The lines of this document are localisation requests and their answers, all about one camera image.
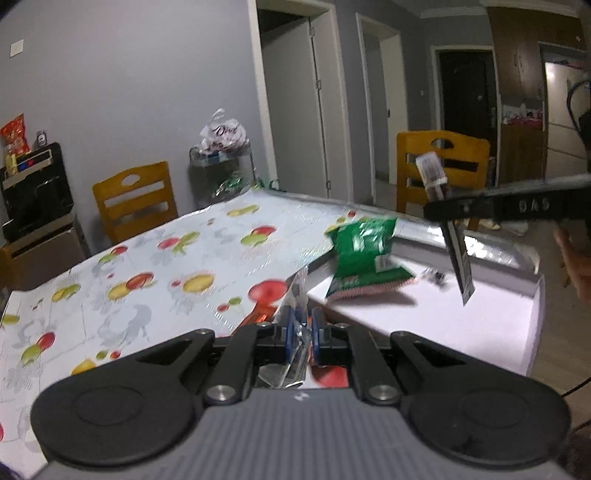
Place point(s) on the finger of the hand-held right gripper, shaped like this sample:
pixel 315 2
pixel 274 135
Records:
pixel 526 203

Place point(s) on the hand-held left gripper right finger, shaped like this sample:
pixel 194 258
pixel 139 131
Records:
pixel 317 334

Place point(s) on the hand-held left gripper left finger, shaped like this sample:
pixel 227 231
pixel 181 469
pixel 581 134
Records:
pixel 292 334

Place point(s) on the crinkled clear plastic packet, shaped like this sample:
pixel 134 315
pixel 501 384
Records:
pixel 295 288

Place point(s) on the long dark snack packet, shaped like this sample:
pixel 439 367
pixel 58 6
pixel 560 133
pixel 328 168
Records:
pixel 457 249

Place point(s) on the green snack bag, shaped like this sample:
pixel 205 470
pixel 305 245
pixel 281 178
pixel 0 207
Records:
pixel 360 244

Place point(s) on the grey box white inside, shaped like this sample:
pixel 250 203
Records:
pixel 461 323

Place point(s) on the person's right hand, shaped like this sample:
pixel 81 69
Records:
pixel 579 272

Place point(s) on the wooden chair oval cutout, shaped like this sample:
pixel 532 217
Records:
pixel 461 152
pixel 134 203

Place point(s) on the white fridge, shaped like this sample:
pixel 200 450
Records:
pixel 561 115

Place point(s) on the tiny dark clear packet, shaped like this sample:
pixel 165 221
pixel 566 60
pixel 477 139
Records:
pixel 436 277

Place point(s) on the dark door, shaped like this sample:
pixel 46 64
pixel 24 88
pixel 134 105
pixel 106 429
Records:
pixel 466 87

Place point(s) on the brown wooden cabinet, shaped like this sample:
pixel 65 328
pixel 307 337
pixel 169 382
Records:
pixel 515 55

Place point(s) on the green foil packets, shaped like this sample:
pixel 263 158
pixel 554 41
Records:
pixel 233 185

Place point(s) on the white door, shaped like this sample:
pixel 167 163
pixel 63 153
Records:
pixel 295 115
pixel 383 106

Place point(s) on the white plastic bag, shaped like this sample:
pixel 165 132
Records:
pixel 224 134

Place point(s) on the black water dispenser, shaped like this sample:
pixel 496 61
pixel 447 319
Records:
pixel 34 189

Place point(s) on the small yellow box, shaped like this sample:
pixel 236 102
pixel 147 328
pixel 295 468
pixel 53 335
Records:
pixel 11 164

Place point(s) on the red snack bag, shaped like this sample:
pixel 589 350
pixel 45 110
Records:
pixel 14 134

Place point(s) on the white wall switch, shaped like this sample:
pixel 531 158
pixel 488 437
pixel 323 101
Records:
pixel 16 48

